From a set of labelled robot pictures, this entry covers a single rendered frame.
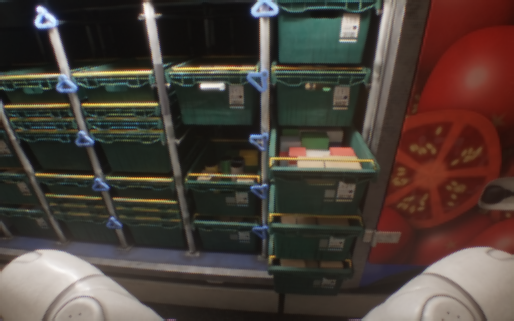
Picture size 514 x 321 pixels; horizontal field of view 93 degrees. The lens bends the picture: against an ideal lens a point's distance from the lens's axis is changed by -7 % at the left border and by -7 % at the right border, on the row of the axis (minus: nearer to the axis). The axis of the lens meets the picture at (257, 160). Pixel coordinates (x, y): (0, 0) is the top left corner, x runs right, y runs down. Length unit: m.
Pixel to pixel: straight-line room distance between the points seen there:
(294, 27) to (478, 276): 0.94
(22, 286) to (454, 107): 1.27
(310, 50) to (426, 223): 0.94
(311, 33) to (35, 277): 1.07
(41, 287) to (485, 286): 0.67
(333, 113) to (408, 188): 0.45
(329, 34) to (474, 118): 0.63
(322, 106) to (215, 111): 0.48
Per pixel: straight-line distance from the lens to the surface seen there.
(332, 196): 1.07
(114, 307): 0.44
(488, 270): 0.56
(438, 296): 0.44
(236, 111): 1.19
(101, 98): 1.43
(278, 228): 1.13
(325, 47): 1.14
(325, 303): 1.78
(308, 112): 1.19
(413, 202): 1.32
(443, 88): 1.13
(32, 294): 0.54
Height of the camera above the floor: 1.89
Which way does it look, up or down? 28 degrees down
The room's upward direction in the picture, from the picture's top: 1 degrees counter-clockwise
